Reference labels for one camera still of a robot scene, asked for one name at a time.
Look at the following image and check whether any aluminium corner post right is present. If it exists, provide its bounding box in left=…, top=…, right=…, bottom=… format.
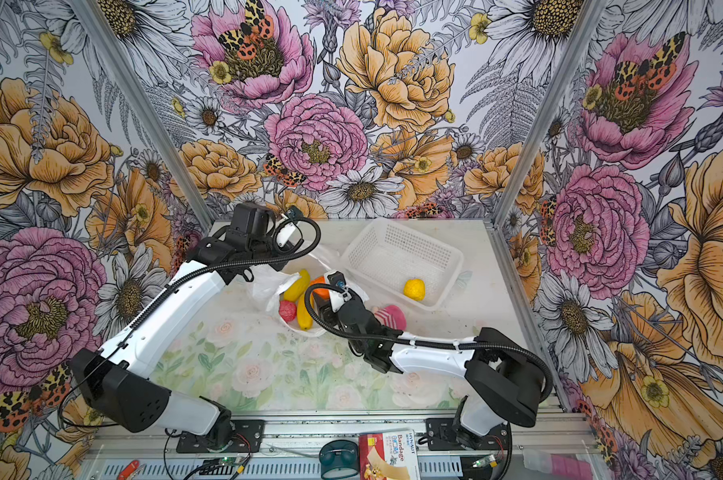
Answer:
left=493, top=0, right=609, bottom=229

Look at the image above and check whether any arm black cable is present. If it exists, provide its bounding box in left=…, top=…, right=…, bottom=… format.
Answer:
left=303, top=281, right=553, bottom=403
left=57, top=215, right=322, bottom=430

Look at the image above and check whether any pink transparent packet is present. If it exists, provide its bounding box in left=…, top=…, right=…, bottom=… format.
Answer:
left=523, top=449, right=593, bottom=480

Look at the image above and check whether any aluminium corner post left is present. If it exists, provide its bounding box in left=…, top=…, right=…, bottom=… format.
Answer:
left=71, top=1, right=214, bottom=232

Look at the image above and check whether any yellow toy corn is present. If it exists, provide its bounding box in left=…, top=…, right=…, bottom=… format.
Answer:
left=296, top=294, right=313, bottom=331

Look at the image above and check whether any white plastic bag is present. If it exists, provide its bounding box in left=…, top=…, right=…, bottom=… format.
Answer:
left=246, top=246, right=340, bottom=338

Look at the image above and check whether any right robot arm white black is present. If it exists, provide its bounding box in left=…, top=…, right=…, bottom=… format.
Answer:
left=300, top=282, right=553, bottom=449

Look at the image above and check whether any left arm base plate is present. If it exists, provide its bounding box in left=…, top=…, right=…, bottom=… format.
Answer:
left=175, top=419, right=265, bottom=454

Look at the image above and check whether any teal round tape dispenser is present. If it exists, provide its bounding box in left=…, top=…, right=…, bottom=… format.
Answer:
left=318, top=440, right=359, bottom=480

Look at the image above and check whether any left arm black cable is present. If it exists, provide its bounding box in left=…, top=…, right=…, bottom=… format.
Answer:
left=57, top=215, right=322, bottom=430

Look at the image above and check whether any pink toy strawberry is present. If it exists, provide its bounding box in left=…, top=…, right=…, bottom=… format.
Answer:
left=278, top=300, right=297, bottom=323

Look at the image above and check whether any red handled tool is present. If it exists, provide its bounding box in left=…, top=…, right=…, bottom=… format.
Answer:
left=116, top=460, right=142, bottom=480

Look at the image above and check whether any white plastic mesh basket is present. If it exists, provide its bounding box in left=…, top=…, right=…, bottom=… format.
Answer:
left=341, top=218, right=465, bottom=312

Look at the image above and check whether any yellow toy lemon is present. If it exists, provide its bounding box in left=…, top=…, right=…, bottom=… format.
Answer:
left=403, top=278, right=427, bottom=302

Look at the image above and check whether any yellow toy banana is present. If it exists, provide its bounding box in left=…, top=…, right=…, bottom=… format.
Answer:
left=282, top=269, right=311, bottom=302

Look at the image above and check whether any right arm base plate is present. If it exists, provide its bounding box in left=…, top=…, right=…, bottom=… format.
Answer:
left=423, top=417, right=511, bottom=452

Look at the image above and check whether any red white bandage box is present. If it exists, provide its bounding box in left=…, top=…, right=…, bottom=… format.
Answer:
left=358, top=429, right=421, bottom=480

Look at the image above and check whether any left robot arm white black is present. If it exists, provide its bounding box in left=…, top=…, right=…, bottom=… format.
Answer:
left=70, top=203, right=314, bottom=449

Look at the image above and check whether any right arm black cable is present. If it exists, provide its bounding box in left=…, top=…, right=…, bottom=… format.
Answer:
left=303, top=281, right=553, bottom=403

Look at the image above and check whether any aluminium corner post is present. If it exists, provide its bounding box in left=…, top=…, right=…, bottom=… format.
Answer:
left=493, top=0, right=609, bottom=229
left=71, top=1, right=214, bottom=232

